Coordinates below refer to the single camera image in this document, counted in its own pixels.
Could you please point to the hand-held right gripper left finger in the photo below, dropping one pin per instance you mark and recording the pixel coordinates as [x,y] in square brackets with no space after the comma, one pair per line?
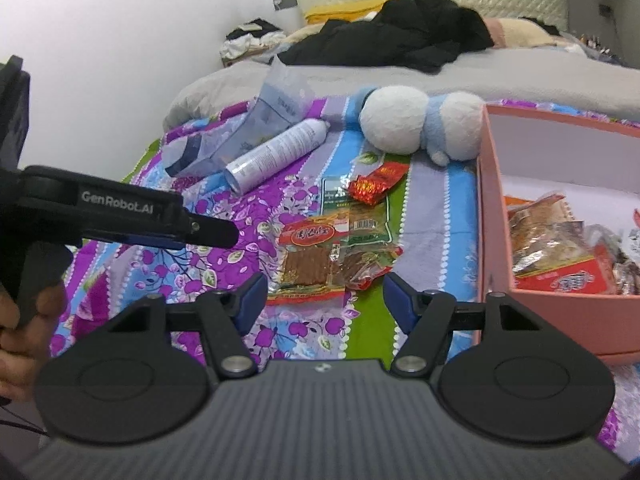
[252,302]

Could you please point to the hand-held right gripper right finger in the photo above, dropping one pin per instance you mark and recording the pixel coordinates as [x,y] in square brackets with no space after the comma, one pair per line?
[397,302]

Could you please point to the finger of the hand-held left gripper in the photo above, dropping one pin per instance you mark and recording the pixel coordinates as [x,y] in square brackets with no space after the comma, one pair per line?
[160,241]
[215,232]

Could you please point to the brown strips packet red label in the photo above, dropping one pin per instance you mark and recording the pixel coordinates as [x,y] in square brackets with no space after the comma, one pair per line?
[310,265]

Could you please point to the green snack packet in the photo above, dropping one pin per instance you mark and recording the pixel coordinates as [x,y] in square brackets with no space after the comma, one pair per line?
[370,222]

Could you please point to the pink cardboard box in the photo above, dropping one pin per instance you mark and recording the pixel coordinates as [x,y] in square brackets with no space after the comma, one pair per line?
[500,270]

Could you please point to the small red foil packet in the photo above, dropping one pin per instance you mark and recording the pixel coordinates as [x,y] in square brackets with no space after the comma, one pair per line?
[375,185]

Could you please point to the clear packet with brown snack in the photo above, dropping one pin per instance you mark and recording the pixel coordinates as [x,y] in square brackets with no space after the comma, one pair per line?
[545,232]

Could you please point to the silver foil snack packet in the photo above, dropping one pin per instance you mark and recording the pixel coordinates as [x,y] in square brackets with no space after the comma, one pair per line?
[607,255]

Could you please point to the person's left hand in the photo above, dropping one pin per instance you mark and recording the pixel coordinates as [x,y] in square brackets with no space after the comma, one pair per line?
[25,355]

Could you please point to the purple floral printed bedsheet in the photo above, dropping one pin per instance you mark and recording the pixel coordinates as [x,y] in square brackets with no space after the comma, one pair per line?
[440,220]

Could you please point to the white spray can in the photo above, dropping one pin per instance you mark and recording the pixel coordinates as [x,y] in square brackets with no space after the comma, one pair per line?
[280,152]

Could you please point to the clear plastic bag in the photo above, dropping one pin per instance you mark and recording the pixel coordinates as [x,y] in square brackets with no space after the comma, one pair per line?
[275,105]

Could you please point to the wooden nightstand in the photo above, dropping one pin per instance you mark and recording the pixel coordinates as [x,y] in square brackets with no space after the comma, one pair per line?
[240,60]

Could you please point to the white and blue plush toy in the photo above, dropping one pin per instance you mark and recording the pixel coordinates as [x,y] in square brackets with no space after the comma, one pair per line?
[395,120]

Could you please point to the pile of clothes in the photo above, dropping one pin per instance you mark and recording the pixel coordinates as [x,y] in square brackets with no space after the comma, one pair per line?
[250,40]

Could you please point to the beige cloth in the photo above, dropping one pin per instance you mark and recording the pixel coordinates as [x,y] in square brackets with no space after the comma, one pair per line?
[302,34]

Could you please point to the yellow pillow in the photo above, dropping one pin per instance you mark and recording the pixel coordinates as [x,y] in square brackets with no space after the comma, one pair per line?
[340,10]

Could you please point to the grey blanket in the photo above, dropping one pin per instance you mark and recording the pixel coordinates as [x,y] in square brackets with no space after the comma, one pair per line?
[525,75]

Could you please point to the black clothing heap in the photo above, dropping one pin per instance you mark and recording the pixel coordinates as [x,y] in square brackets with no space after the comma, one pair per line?
[400,35]

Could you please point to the pink pillow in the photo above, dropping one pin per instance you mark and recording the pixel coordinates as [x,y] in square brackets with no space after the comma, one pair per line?
[520,32]

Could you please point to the blue printed cloth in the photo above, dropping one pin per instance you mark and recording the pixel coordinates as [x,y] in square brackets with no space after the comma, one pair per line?
[607,55]

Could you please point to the group of small bottles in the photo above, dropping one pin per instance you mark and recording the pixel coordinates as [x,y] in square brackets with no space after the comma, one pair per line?
[592,42]

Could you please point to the grey wall socket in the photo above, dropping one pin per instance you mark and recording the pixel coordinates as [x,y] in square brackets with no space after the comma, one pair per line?
[284,3]

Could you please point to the black wall socket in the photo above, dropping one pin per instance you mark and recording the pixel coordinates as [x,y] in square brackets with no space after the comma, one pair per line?
[605,9]

